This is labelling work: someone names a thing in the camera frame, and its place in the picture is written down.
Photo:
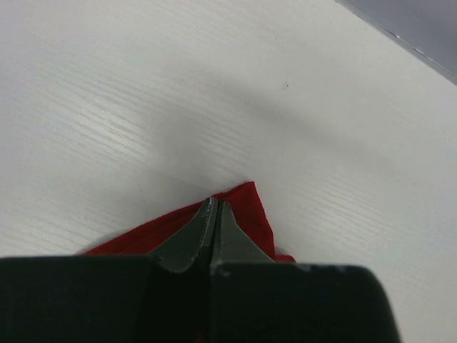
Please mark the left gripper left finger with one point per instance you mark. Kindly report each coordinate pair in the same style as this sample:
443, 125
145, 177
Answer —
159, 296

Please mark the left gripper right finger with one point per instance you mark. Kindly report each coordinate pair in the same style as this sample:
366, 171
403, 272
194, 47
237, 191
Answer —
255, 299

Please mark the dark red t-shirt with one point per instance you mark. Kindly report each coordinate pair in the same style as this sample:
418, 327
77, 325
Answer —
247, 209

